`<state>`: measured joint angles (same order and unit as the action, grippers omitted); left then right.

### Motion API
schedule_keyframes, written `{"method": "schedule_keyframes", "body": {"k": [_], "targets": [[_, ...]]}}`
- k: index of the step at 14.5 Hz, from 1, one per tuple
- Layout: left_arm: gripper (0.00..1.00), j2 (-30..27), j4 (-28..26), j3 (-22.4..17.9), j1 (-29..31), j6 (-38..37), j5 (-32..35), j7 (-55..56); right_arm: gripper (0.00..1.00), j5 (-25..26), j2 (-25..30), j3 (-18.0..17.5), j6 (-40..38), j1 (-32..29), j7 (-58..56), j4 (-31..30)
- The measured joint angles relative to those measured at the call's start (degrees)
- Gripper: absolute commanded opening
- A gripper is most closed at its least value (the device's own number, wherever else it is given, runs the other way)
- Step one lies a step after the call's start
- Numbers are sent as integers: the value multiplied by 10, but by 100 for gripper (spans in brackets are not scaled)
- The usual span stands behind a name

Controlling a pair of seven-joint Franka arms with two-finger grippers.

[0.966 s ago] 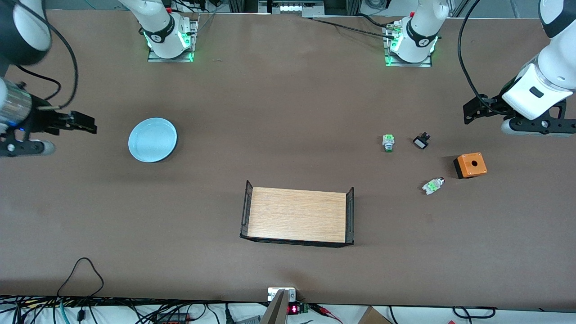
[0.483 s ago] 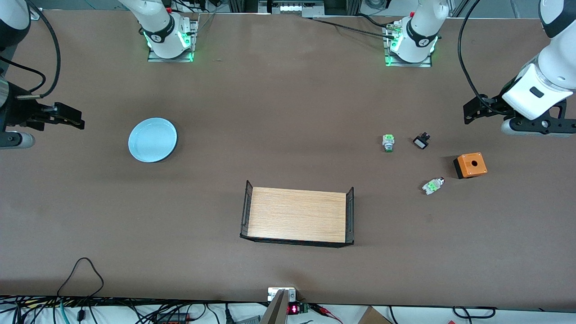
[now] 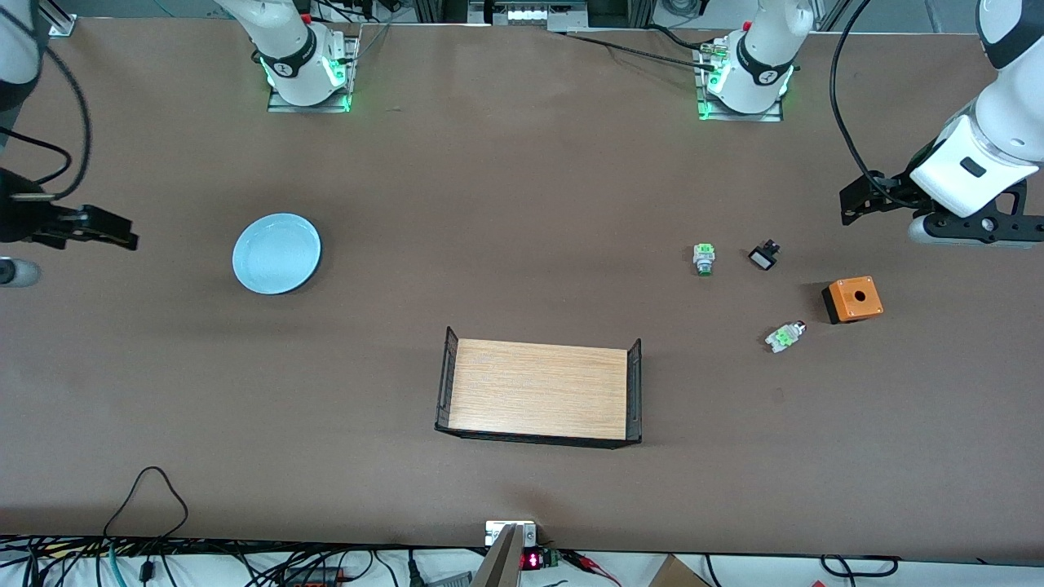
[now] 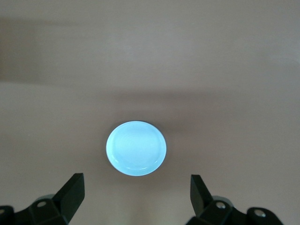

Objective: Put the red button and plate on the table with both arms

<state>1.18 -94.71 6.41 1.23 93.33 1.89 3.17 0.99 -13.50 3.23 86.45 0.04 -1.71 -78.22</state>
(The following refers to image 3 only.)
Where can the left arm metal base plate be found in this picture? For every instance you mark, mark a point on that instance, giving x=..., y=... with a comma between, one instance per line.
x=738, y=116

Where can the small black switch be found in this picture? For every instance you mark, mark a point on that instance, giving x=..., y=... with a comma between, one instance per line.
x=763, y=257

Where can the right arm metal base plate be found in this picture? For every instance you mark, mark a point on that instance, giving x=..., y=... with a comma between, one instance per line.
x=310, y=106

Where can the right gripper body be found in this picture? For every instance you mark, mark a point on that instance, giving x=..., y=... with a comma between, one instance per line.
x=18, y=220

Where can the light blue plate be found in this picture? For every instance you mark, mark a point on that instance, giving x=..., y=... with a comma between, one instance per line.
x=277, y=254

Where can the grey pole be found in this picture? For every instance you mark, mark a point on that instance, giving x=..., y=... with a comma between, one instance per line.
x=499, y=567

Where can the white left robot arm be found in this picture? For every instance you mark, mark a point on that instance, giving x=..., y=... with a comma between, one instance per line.
x=767, y=49

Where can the red digit display module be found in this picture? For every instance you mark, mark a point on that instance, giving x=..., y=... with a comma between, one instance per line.
x=531, y=560

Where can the metal bracket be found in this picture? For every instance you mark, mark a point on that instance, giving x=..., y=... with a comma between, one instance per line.
x=499, y=530

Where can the orange box with hole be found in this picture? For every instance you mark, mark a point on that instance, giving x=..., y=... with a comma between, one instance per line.
x=855, y=300

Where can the cardboard piece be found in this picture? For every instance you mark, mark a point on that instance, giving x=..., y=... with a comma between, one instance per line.
x=677, y=575

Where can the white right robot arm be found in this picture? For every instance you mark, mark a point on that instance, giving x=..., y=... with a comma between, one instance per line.
x=285, y=41

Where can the wooden tray black mesh sides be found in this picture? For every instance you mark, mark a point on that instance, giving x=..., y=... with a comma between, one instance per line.
x=538, y=391

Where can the green white push button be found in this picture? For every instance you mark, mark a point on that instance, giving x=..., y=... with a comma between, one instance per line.
x=785, y=337
x=704, y=259

